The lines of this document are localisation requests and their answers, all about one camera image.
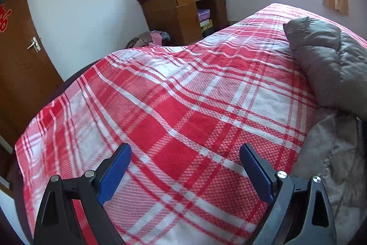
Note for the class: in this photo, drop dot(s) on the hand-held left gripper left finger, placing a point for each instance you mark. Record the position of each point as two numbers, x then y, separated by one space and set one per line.
114 173

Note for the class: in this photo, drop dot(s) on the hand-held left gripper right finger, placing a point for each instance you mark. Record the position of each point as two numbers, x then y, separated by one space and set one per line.
256 173

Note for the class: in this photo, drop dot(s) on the grey puffer jacket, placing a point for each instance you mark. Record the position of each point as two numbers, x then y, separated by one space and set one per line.
324 61

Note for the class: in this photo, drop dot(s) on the pile of clothes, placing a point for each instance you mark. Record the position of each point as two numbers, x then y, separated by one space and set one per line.
152 39

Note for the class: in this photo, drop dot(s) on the red plaid bed blanket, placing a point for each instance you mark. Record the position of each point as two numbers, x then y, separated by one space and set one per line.
183 107

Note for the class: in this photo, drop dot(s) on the brown wooden door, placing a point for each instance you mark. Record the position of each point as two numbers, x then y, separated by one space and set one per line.
20 67

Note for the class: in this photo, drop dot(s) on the yellow box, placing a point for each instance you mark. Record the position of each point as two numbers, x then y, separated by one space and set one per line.
207 26

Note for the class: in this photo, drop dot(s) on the brown wooden desk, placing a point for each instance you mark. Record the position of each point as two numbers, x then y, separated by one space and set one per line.
169 15

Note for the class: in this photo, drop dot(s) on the purple box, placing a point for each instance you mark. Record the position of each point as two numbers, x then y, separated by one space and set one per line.
203 14

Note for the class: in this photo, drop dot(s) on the red paper door decoration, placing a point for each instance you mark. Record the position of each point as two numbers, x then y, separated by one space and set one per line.
4 18

